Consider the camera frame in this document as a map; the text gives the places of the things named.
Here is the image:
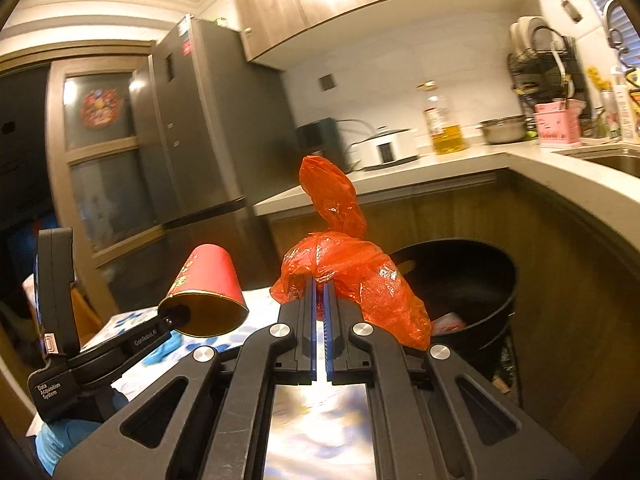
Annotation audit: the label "person's left hand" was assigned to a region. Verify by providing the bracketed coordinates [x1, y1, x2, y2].
[35, 389, 132, 477]

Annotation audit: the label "wooden lower cabinet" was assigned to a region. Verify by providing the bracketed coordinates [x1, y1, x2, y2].
[270, 167, 640, 480]

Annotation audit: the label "black dish rack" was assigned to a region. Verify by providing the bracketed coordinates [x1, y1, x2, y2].
[507, 35, 591, 121]

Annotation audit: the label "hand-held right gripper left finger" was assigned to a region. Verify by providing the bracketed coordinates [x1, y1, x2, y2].
[52, 279, 318, 480]

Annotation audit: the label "wooden glass door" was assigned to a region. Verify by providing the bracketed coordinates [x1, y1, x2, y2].
[45, 55, 166, 306]

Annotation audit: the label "red plastic bag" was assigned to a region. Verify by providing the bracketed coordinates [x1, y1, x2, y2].
[270, 155, 433, 351]

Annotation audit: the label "red round door decoration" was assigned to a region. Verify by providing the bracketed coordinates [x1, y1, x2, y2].
[81, 87, 121, 126]

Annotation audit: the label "dark green air fryer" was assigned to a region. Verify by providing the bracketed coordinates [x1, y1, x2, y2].
[296, 117, 351, 171]

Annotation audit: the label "red paper cup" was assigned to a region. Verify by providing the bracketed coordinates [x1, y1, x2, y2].
[157, 244, 249, 337]

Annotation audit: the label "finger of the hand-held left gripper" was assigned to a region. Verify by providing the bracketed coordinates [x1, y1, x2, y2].
[157, 305, 193, 333]

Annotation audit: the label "white ladle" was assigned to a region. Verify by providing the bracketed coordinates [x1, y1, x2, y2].
[550, 40, 571, 106]

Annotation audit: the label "metal faucet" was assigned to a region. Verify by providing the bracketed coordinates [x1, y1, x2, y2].
[602, 0, 631, 56]

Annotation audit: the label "steel bowl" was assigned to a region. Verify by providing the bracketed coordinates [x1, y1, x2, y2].
[477, 116, 528, 145]

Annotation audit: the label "grey refrigerator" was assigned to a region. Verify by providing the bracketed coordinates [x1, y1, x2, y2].
[129, 14, 301, 266]

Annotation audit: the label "red white packet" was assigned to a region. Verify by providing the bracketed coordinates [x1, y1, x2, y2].
[430, 311, 468, 336]

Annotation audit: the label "yellow flowers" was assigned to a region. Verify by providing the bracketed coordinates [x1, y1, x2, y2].
[587, 66, 613, 92]

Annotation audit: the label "cooking oil bottle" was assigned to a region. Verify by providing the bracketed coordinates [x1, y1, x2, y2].
[419, 80, 466, 156]

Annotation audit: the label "white plate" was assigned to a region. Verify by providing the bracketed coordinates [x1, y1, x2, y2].
[510, 16, 551, 56]

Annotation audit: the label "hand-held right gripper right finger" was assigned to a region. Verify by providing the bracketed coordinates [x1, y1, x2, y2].
[324, 280, 586, 480]

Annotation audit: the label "black round bin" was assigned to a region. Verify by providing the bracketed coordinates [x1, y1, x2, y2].
[387, 238, 518, 376]

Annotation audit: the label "white bottle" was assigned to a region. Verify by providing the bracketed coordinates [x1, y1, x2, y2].
[612, 67, 640, 142]

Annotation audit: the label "steel sink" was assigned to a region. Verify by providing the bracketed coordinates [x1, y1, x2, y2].
[552, 142, 640, 178]

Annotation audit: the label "pink plastic basket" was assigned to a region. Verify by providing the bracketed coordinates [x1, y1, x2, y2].
[534, 102, 583, 148]

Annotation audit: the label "white rice cooker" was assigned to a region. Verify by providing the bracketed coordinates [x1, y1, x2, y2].
[359, 127, 420, 170]

